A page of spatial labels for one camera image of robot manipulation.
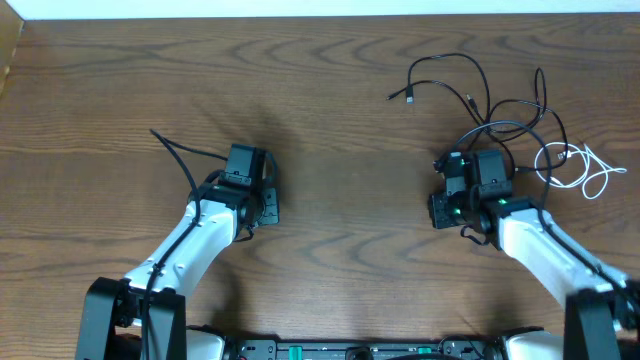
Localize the right camera cable black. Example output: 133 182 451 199
433 122 639 328

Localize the white cable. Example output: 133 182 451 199
533 141 628 201

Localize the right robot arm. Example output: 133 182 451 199
428 150 639 359

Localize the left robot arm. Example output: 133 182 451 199
75 144 279 359

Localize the wooden panel at left edge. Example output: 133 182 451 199
0 0 24 92

